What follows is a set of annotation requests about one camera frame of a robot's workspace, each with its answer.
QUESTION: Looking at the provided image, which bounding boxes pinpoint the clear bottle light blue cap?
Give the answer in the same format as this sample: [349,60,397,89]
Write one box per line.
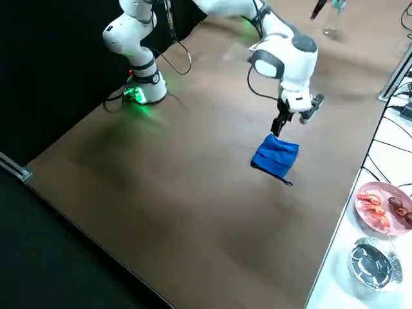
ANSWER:
[323,0,347,37]

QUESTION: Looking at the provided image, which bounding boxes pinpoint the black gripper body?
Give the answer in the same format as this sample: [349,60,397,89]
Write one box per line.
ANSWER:
[276,93,324,125]

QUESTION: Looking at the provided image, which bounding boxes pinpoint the black cable silver plug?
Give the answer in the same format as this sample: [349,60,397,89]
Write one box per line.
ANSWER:
[151,40,193,76]

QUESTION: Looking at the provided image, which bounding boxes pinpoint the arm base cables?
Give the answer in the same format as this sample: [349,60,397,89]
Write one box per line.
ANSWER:
[102,89,129,113]

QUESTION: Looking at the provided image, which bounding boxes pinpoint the aluminium corner frame post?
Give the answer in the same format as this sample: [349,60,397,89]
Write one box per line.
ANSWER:
[0,151,33,182]

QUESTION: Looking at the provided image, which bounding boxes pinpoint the round empty foil dish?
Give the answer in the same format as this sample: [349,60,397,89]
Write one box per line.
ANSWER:
[347,237,404,292]

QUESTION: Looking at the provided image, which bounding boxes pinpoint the small black device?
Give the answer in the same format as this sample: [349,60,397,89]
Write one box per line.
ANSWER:
[398,102,412,122]

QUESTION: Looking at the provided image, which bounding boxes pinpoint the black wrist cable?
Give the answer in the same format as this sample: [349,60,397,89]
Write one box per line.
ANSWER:
[247,56,279,102]

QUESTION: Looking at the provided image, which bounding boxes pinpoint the black desk cables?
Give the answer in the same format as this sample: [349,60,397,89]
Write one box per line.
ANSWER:
[362,0,412,188]

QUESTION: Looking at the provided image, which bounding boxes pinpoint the red cooked shrimp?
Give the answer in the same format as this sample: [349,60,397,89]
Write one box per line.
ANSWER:
[356,192,391,228]

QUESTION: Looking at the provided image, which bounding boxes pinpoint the pink plate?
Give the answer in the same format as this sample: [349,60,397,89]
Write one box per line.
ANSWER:
[354,182,412,236]

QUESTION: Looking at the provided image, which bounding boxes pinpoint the brown meat skewer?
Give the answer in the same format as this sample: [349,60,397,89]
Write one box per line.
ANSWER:
[379,189,412,226]

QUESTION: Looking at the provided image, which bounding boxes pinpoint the black hanging strap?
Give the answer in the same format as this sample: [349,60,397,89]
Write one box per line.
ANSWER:
[163,0,179,43]

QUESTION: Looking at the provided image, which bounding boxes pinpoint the blue dishcloth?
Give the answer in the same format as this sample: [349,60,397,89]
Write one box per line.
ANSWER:
[250,133,300,187]

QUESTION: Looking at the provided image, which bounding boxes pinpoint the silver aluminium post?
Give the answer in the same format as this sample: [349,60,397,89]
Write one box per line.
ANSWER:
[378,41,412,102]

